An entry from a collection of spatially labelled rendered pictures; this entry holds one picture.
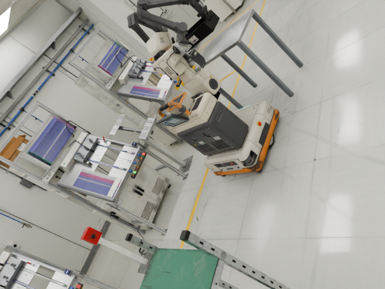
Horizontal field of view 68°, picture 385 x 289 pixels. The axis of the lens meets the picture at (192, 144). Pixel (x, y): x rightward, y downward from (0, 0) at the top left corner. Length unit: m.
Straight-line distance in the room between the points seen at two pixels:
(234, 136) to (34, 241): 3.48
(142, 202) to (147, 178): 0.32
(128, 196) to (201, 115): 1.67
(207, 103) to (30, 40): 4.10
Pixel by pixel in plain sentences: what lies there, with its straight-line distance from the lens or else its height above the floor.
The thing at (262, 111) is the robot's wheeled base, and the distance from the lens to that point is 2.70.
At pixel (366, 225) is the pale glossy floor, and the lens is 1.91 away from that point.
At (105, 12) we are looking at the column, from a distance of 6.04.
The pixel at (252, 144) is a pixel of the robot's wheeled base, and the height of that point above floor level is 0.24.
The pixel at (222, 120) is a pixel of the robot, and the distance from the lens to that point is 2.39.
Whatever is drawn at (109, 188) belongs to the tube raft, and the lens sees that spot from 3.23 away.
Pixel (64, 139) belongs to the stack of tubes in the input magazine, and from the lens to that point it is 3.62.
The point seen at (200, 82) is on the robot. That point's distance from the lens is 2.59.
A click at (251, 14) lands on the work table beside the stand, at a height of 0.79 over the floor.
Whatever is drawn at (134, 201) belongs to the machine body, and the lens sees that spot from 3.60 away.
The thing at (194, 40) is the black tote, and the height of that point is 1.05.
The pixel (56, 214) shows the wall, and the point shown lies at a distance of 5.00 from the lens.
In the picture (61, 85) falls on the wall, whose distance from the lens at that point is 5.58.
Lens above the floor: 1.58
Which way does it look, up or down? 23 degrees down
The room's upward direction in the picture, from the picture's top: 54 degrees counter-clockwise
